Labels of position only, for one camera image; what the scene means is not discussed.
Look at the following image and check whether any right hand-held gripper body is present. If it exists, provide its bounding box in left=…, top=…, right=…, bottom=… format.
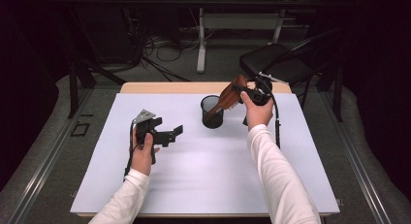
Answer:
left=246, top=72, right=290, bottom=106

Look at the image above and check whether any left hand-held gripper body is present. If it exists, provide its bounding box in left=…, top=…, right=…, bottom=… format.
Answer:
left=134, top=109, right=177, bottom=165

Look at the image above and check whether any brown wooden hairbrush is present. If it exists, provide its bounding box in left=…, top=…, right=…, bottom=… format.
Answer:
left=204, top=74, right=248, bottom=121

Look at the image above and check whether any black mesh pen cup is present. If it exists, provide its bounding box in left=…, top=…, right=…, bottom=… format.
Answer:
left=200, top=94, right=225, bottom=130

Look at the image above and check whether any person's right hand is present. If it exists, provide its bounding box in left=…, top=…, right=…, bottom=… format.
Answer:
left=240, top=91, right=275, bottom=131

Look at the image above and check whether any person's left hand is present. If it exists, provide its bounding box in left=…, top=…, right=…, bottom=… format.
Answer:
left=130, top=130, right=161, bottom=176

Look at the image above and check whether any black folding chair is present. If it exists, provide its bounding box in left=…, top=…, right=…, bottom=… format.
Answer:
left=238, top=28, right=343, bottom=109

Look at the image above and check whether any white board table cover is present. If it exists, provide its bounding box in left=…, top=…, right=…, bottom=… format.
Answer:
left=70, top=92, right=341, bottom=215

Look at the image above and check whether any white-legged desk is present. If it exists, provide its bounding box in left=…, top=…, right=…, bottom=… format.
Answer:
left=177, top=0, right=326, bottom=74

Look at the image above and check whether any black square floor socket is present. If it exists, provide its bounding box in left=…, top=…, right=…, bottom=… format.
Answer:
left=70, top=121, right=91, bottom=138

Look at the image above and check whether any black metal stand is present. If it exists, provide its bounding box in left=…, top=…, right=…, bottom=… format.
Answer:
left=67, top=60, right=127, bottom=119
left=318, top=63, right=343, bottom=123

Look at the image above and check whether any black horizontal metal bar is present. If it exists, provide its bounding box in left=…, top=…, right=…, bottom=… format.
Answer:
left=45, top=0, right=357, bottom=9

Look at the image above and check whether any left hand-held gripper cable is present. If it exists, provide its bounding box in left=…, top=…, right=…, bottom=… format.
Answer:
left=123, top=118, right=139, bottom=181

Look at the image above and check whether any hand-held gripper cable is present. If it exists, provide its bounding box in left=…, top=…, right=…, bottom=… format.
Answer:
left=123, top=118, right=139, bottom=181
left=270, top=93, right=281, bottom=149

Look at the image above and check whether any right hand-held gripper cable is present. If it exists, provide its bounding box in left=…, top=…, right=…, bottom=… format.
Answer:
left=270, top=93, right=281, bottom=149

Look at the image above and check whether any bundle of floor cables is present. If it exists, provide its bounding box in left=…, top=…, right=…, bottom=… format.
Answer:
left=142, top=34, right=192, bottom=82

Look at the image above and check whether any metal floor rail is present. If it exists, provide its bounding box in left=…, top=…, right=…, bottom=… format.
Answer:
left=319, top=91, right=392, bottom=224
left=4, top=87, right=95, bottom=224

